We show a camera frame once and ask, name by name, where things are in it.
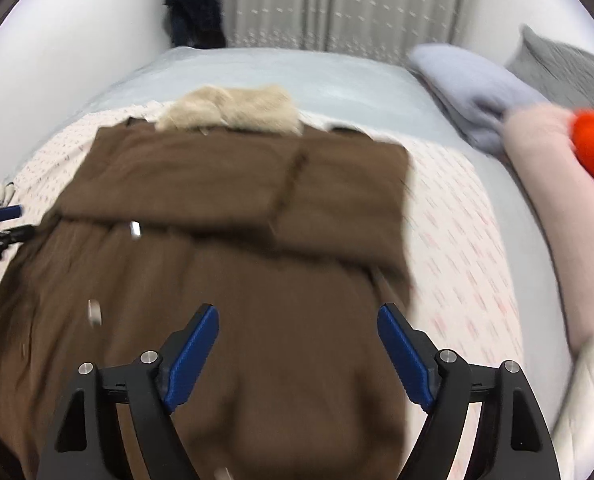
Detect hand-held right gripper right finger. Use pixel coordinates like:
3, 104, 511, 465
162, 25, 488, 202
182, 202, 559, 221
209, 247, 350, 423
377, 304, 561, 480

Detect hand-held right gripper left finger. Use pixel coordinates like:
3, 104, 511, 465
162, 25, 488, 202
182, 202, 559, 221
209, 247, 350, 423
37, 304, 221, 480

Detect brown corduroy jacket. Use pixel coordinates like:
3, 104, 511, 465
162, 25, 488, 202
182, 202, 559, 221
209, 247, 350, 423
0, 85, 418, 480

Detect dark hanging clothes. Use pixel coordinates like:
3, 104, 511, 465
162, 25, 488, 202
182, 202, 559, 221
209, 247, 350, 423
163, 0, 227, 50

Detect cherry print sheet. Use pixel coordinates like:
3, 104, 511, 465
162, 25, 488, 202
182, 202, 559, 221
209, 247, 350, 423
0, 100, 528, 480

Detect white quilted jacket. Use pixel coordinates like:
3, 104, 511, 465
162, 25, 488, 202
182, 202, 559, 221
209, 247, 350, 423
552, 322, 594, 480

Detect pink pillow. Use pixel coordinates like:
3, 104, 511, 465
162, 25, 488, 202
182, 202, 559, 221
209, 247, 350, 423
502, 102, 594, 351

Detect folded light blue blanket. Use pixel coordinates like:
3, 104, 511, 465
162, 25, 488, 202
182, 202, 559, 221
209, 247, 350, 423
408, 43, 550, 156

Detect grey bed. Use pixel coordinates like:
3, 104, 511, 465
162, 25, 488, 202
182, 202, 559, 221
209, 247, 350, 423
2, 46, 578, 361

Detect grey quilted pillow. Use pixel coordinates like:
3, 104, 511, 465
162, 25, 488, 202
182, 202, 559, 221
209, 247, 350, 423
504, 25, 594, 111

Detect grey star print curtain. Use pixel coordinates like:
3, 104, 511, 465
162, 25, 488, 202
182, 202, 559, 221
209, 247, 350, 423
219, 0, 478, 53

